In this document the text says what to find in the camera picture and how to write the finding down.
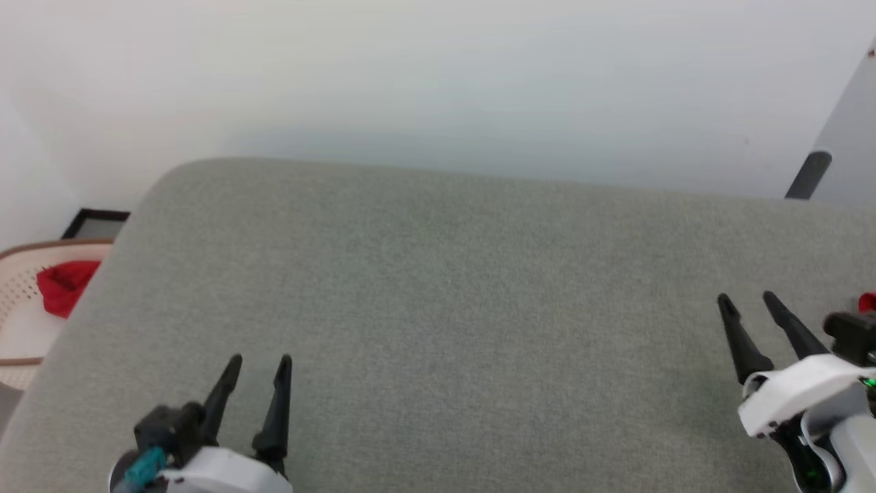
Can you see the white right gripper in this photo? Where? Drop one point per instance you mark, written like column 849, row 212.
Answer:
column 801, row 390

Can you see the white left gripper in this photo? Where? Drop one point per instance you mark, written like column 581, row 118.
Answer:
column 226, row 476

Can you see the red and white jersey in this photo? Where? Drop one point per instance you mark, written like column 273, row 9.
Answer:
column 65, row 284

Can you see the grey slanted panel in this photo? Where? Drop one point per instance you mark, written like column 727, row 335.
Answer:
column 855, row 130

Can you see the beige laundry basket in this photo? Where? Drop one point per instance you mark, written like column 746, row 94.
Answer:
column 20, row 329

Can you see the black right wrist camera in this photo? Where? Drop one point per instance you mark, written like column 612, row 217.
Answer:
column 852, row 335

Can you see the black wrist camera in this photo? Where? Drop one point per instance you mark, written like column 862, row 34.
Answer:
column 168, row 428
column 852, row 335

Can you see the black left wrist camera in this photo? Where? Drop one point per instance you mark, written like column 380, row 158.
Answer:
column 168, row 428

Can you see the black rectangular frame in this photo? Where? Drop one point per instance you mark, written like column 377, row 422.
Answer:
column 102, row 213

